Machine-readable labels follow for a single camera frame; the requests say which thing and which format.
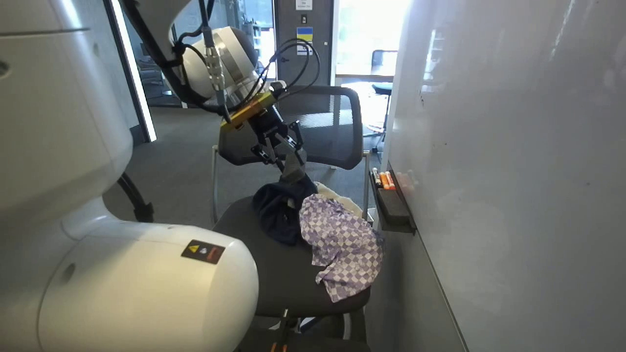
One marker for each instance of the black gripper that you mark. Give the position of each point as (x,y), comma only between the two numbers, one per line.
(275,139)

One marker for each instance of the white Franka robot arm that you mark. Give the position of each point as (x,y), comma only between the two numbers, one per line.
(78,129)

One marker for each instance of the dark navy cloth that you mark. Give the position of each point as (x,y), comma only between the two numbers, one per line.
(279,212)

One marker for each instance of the black mesh office chair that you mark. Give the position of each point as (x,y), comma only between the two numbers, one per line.
(324,129)

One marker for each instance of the purple checkered cloth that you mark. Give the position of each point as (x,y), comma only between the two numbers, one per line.
(342,247)

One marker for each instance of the orange marker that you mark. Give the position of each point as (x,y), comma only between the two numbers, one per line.
(387,180)

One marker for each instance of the door with blue yellow sticker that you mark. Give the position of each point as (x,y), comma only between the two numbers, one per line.
(303,32)

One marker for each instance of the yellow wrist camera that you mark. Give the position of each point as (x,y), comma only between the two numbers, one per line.
(246,110)

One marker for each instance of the white slanted post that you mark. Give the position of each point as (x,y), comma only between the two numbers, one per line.
(129,71)

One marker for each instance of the white wall whiteboard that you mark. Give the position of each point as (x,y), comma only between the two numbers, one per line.
(520,163)

